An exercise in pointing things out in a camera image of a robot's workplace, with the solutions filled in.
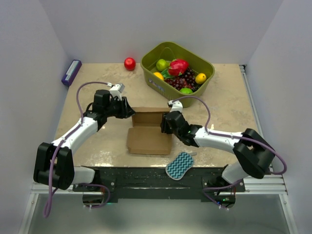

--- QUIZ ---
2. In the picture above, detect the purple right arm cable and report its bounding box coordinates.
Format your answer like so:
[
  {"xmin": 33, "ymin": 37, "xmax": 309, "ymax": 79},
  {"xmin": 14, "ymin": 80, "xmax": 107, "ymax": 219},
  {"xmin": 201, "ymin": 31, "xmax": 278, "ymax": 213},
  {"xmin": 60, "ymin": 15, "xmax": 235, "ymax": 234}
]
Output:
[{"xmin": 172, "ymin": 96, "xmax": 288, "ymax": 212}]

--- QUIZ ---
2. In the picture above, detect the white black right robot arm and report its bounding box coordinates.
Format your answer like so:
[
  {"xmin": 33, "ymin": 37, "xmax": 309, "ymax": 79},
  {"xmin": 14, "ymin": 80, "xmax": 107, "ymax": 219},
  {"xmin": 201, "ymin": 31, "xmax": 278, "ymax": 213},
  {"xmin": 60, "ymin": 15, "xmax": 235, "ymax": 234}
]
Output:
[{"xmin": 161, "ymin": 111, "xmax": 275, "ymax": 192}]

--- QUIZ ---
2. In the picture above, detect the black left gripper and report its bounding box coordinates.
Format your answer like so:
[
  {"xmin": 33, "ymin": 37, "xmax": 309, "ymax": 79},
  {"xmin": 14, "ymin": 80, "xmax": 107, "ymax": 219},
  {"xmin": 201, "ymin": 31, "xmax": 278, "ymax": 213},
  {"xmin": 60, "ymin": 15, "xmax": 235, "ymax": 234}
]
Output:
[{"xmin": 105, "ymin": 97, "xmax": 136, "ymax": 120}]

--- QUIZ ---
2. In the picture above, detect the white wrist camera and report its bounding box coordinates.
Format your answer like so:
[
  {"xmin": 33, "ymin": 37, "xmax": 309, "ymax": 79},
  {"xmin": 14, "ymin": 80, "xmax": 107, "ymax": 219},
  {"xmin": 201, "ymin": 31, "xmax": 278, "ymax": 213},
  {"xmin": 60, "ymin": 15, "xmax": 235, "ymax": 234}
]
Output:
[
  {"xmin": 109, "ymin": 83, "xmax": 125, "ymax": 100},
  {"xmin": 168, "ymin": 100, "xmax": 183, "ymax": 114}
]

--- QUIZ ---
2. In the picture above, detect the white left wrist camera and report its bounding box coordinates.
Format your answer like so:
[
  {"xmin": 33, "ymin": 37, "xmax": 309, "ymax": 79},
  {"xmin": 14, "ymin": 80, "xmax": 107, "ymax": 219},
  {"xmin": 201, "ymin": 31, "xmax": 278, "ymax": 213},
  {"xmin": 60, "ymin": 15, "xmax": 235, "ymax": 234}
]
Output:
[{"xmin": 109, "ymin": 83, "xmax": 125, "ymax": 100}]

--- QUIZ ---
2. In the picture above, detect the green plastic tub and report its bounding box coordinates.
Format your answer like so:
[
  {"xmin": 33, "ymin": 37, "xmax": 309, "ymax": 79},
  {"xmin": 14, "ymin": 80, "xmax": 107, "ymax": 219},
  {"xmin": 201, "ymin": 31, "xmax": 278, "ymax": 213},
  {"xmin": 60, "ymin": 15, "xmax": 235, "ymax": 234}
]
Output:
[{"xmin": 141, "ymin": 41, "xmax": 215, "ymax": 107}]

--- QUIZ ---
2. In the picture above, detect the yellow lemon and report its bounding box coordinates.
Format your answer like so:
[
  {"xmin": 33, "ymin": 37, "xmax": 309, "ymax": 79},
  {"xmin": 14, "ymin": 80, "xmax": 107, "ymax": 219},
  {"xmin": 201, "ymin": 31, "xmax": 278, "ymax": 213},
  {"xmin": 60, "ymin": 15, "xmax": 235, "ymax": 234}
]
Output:
[{"xmin": 195, "ymin": 73, "xmax": 207, "ymax": 85}]

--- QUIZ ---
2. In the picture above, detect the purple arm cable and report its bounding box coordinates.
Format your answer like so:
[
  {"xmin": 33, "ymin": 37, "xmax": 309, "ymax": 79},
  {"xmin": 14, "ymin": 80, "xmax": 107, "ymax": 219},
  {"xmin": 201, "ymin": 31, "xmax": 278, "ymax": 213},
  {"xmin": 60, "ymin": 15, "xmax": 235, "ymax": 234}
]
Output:
[
  {"xmin": 172, "ymin": 96, "xmax": 288, "ymax": 212},
  {"xmin": 43, "ymin": 81, "xmax": 113, "ymax": 218}
]

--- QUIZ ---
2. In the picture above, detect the red apple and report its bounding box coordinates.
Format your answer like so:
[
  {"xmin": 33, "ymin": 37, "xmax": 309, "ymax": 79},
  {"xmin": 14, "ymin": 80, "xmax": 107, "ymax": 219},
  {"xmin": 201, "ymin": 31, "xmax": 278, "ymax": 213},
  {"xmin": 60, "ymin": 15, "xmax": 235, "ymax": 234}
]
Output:
[{"xmin": 124, "ymin": 57, "xmax": 136, "ymax": 71}]

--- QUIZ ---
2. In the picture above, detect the green apple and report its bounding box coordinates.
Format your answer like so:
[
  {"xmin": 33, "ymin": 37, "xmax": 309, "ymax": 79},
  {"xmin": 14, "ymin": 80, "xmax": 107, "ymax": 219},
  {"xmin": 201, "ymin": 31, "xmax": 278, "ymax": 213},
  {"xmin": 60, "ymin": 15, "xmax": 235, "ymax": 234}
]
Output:
[{"xmin": 156, "ymin": 59, "xmax": 170, "ymax": 72}]

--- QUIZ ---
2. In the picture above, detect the brown cardboard paper box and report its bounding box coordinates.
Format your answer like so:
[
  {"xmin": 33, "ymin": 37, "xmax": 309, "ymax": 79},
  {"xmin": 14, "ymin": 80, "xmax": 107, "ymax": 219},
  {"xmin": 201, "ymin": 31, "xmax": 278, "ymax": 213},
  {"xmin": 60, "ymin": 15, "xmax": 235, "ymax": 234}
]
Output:
[{"xmin": 126, "ymin": 107, "xmax": 172, "ymax": 155}]

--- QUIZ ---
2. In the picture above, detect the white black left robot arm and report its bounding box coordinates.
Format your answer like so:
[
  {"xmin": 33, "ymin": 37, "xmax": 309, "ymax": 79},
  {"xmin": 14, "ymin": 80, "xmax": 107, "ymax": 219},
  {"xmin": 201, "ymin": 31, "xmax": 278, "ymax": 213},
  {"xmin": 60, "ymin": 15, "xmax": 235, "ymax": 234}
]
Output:
[{"xmin": 33, "ymin": 90, "xmax": 135, "ymax": 191}]

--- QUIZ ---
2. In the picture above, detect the green lime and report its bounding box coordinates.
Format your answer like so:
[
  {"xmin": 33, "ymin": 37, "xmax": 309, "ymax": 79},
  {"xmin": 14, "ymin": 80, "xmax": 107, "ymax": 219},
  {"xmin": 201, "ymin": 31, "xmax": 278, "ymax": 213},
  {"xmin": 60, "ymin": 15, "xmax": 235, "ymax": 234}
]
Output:
[{"xmin": 180, "ymin": 87, "xmax": 193, "ymax": 95}]

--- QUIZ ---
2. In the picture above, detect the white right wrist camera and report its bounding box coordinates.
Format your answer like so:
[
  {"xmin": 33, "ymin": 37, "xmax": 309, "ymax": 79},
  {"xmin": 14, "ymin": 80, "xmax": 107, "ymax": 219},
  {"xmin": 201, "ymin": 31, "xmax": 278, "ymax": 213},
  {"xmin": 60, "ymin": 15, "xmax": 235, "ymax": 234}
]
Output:
[{"xmin": 168, "ymin": 100, "xmax": 183, "ymax": 114}]

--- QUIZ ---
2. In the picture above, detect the orange fruit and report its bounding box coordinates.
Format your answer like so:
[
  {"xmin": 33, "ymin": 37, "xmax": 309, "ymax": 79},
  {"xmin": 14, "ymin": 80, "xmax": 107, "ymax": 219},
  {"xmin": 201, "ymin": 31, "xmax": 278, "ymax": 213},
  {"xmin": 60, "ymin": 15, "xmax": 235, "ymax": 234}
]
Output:
[{"xmin": 153, "ymin": 72, "xmax": 164, "ymax": 80}]

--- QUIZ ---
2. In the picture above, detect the purple grape bunch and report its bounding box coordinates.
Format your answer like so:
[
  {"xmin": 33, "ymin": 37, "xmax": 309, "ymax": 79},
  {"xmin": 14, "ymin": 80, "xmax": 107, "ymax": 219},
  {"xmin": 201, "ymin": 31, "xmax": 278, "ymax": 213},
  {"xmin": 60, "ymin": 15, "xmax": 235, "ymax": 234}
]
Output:
[{"xmin": 164, "ymin": 67, "xmax": 200, "ymax": 92}]

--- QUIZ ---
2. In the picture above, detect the blue zigzag sponge cloth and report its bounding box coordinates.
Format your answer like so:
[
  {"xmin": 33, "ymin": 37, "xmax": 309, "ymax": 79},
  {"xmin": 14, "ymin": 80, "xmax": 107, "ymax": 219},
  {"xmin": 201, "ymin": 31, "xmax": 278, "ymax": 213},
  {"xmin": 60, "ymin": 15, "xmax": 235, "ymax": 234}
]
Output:
[{"xmin": 165, "ymin": 152, "xmax": 194, "ymax": 181}]

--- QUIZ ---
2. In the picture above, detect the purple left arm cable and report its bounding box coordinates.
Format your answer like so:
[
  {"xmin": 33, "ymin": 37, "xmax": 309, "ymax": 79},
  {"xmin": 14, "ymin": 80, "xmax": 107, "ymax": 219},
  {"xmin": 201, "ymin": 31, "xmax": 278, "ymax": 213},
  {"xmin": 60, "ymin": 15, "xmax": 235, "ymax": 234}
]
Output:
[{"xmin": 43, "ymin": 81, "xmax": 113, "ymax": 218}]

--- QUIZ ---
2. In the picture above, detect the aluminium rail frame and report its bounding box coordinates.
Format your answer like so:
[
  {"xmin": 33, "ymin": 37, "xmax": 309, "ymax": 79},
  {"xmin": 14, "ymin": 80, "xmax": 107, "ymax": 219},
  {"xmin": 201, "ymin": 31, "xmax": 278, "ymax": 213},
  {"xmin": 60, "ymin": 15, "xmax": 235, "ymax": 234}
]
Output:
[{"xmin": 33, "ymin": 59, "xmax": 283, "ymax": 234}]

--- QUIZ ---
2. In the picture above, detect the purple rectangular box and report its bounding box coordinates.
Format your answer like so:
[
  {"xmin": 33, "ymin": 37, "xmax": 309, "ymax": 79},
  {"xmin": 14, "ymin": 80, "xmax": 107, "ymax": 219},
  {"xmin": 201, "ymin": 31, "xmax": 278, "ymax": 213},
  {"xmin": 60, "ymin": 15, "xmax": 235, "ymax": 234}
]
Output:
[{"xmin": 61, "ymin": 59, "xmax": 82, "ymax": 87}]

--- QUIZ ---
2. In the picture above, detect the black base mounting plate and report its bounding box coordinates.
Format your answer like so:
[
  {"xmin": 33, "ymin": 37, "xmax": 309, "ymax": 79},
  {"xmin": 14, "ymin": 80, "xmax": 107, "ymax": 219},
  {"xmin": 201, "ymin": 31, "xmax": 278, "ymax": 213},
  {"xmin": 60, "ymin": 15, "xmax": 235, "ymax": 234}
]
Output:
[{"xmin": 73, "ymin": 167, "xmax": 245, "ymax": 208}]

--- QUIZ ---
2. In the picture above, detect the red dragon fruit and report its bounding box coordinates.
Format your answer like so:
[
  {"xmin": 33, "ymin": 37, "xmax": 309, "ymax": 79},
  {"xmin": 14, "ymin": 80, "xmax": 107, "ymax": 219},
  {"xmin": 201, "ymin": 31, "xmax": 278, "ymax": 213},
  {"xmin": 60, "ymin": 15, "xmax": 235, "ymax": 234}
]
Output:
[{"xmin": 168, "ymin": 59, "xmax": 189, "ymax": 77}]

